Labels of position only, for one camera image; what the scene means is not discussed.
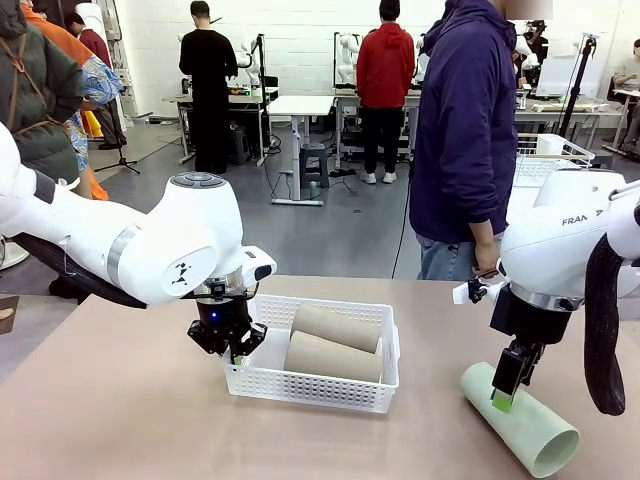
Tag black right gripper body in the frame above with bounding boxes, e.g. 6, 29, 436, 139
489, 284, 574, 360

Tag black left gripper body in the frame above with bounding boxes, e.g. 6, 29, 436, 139
195, 294, 254, 347

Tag pale green tall cup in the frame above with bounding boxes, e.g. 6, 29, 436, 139
459, 362, 581, 478

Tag white perforated plastic basket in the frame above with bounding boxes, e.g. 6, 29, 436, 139
222, 293, 401, 415

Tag beige tall cup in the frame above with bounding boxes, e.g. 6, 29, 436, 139
290, 304, 384, 354
283, 330, 384, 385

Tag person's right forearm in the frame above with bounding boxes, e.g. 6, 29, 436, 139
469, 222, 501, 250

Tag person's right hand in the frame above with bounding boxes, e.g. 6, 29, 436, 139
472, 242, 504, 279

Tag dark plastic stool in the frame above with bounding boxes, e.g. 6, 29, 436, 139
228, 124, 250, 165

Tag black tripod stand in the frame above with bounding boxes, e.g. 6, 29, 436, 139
93, 94, 141, 176

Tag grey plastic stool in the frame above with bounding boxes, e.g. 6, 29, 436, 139
298, 142, 330, 190

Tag brown flat object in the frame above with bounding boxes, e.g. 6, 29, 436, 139
0, 295, 20, 335

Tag person in purple hoodie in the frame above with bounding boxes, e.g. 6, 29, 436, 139
408, 0, 519, 281

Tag white round fan base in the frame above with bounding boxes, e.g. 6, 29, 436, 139
0, 238, 31, 271

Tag dark workbench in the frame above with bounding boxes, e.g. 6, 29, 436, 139
175, 92, 266, 166

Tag wood-topped table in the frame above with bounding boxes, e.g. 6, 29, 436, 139
514, 97, 626, 149

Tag white height-adjustable desk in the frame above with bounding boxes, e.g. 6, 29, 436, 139
267, 94, 337, 207

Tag person in black clothes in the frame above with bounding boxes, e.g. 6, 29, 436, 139
178, 0, 239, 175

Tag white board panel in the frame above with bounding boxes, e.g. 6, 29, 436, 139
537, 53, 601, 99

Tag tall black tripod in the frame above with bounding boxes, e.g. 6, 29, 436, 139
557, 34, 599, 139

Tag grey workbench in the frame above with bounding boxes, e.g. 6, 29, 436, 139
332, 87, 421, 161

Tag seated person in grey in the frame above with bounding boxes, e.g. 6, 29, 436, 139
612, 39, 640, 89

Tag person in black top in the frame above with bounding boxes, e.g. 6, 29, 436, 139
522, 19, 550, 86

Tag figure in green puffer jacket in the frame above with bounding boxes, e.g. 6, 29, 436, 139
0, 0, 86, 186

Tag person in dark red top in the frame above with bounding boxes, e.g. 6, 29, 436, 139
63, 12, 127, 150

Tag person in red hoodie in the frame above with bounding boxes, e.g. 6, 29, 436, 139
355, 0, 416, 185

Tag figure in orange clothes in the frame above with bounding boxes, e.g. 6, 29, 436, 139
19, 0, 126, 201

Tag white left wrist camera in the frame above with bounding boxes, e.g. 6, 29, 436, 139
243, 245, 278, 291

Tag black braided cable sleeve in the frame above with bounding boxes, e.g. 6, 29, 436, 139
583, 232, 627, 417
9, 232, 149, 310

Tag white wire dish rack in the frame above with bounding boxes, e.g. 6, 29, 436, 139
514, 133, 596, 189

